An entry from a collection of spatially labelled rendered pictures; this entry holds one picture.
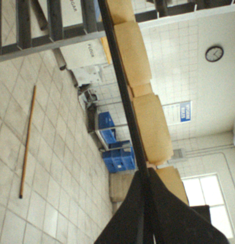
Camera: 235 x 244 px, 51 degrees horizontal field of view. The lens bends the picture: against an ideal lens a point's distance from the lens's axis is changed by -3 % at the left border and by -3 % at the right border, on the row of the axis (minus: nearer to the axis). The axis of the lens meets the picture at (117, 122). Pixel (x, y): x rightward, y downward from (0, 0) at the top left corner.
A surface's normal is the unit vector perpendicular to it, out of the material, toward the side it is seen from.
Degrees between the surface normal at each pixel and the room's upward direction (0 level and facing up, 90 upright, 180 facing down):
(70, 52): 94
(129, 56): 88
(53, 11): 90
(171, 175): 94
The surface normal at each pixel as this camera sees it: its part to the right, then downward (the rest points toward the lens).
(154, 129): -0.11, 0.06
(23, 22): -0.17, -0.18
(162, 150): 0.05, 0.58
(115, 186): 0.18, -0.65
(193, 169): -0.21, -0.62
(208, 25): 0.04, 0.77
